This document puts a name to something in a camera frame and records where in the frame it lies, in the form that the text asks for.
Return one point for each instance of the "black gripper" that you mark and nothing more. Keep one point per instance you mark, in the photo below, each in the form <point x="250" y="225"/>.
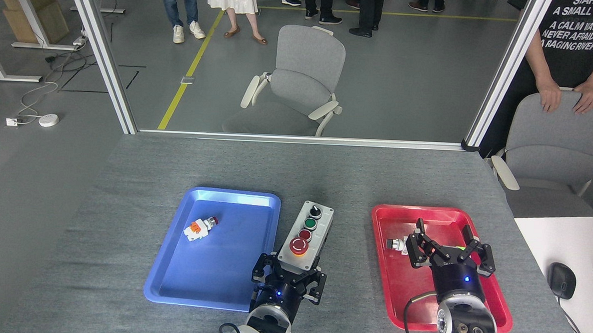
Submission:
<point x="457" y="281"/>
<point x="281" y="295"/>

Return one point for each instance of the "grey four-button control box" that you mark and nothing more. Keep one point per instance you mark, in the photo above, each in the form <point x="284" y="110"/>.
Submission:
<point x="306" y="237"/>

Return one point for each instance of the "person's right forearm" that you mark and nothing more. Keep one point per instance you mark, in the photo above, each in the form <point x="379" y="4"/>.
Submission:
<point x="540" y="59"/>

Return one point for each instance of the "silver push button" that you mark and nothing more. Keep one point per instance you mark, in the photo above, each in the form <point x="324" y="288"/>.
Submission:
<point x="395" y="244"/>

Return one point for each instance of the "cardboard box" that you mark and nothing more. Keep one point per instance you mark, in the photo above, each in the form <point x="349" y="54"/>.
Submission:
<point x="38" y="10"/>

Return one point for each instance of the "person's right hand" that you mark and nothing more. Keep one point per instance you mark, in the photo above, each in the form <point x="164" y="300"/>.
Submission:
<point x="549" y="95"/>

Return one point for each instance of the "person's left hand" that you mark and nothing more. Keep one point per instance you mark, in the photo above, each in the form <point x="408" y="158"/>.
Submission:
<point x="589" y="96"/>

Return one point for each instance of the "red plastic tray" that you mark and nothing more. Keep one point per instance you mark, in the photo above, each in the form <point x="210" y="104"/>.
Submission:
<point x="401" y="286"/>

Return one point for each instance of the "blue plastic tray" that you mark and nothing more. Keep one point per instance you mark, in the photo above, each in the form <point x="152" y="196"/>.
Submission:
<point x="212" y="268"/>

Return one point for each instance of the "white desk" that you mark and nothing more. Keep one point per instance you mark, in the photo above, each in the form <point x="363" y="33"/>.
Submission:
<point x="548" y="237"/>

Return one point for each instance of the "black computer mouse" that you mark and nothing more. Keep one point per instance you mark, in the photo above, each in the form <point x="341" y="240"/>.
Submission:
<point x="562" y="280"/>

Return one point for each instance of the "silver aluminium crossbar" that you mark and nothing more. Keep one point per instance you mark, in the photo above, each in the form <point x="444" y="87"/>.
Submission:
<point x="297" y="139"/>

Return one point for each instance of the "grey office chair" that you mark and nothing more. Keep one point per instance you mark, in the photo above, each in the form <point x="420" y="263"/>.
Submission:
<point x="552" y="152"/>
<point x="300" y="76"/>

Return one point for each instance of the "white round floor device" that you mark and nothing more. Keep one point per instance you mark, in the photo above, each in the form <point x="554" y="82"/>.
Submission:
<point x="49" y="120"/>

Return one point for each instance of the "small white orange switch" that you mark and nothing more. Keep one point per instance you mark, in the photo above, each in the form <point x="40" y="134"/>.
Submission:
<point x="199" y="228"/>

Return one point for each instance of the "silver aluminium post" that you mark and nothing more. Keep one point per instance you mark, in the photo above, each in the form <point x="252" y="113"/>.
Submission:
<point x="103" y="58"/>
<point x="505" y="75"/>

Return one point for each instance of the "white wall plug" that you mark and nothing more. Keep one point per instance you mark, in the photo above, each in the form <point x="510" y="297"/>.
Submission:
<point x="11" y="121"/>

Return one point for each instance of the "white desk frame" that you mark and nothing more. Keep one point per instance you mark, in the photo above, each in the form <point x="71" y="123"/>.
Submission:
<point x="25" y="9"/>

